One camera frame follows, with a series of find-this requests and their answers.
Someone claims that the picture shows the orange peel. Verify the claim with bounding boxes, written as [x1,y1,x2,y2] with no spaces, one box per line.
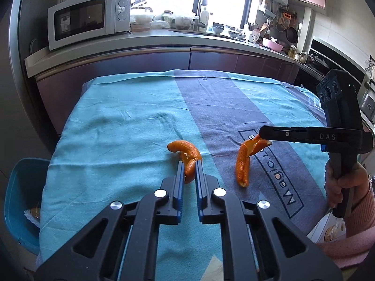
[167,140,203,184]
[236,135,272,188]

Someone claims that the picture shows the metal faucet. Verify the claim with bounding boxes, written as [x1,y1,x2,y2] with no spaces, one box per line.
[196,0,209,31]

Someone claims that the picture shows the cluttered storage shelf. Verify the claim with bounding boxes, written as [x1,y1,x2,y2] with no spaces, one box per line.
[359,61,375,123]

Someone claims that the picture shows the person's right forearm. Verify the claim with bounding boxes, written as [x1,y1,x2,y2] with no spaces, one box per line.
[315,178,375,270]

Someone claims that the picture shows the white soap bottle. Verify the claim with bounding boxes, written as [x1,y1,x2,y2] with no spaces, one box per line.
[200,7,211,32]

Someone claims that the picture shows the pink bowl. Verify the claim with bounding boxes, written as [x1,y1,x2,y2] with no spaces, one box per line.
[262,37,284,52]

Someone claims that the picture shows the hanging frying pan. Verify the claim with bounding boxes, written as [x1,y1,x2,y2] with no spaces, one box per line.
[285,27,299,43]

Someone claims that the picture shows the dark cooking pot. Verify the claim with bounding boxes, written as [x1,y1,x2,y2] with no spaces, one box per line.
[307,53,329,68]

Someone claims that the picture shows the white microwave oven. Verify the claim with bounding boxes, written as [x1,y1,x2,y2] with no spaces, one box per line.
[47,0,131,51]

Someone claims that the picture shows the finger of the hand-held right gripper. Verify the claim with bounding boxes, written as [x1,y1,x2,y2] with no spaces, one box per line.
[259,126,308,144]

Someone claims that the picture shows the ruffled white foam net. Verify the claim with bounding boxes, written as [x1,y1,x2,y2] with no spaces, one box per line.
[24,211,41,228]

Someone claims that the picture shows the grey refrigerator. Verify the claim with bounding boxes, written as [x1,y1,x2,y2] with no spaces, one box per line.
[9,0,63,141]

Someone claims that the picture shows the kitchen counter with brown cabinets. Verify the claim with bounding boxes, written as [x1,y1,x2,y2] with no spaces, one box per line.
[25,31,308,135]

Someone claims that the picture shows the stack of plastic containers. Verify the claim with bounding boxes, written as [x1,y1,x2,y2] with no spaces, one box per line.
[130,13,154,33]

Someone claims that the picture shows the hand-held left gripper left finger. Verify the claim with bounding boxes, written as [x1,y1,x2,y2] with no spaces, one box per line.
[35,160,186,281]

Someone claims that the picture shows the teal and grey tablecloth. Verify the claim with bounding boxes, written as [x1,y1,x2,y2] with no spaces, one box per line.
[38,69,365,281]

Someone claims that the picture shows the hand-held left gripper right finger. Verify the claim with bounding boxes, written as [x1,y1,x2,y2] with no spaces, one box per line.
[195,160,343,281]

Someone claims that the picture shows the blue plastic bin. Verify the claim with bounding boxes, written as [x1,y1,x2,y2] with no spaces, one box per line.
[4,157,52,256]

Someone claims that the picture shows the person's right hand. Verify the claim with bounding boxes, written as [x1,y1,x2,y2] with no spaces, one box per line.
[325,161,370,211]

